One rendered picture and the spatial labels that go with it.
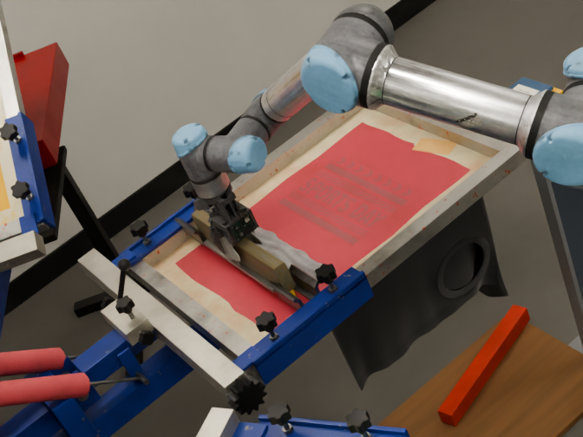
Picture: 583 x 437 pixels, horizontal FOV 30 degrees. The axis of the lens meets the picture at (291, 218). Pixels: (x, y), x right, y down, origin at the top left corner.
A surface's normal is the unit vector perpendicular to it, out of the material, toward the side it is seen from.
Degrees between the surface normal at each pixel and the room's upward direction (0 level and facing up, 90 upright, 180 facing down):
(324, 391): 0
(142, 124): 90
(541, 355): 0
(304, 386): 0
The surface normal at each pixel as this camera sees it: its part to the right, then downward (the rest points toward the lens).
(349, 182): -0.34, -0.74
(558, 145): -0.33, 0.70
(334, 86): -0.56, 0.62
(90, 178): 0.56, 0.33
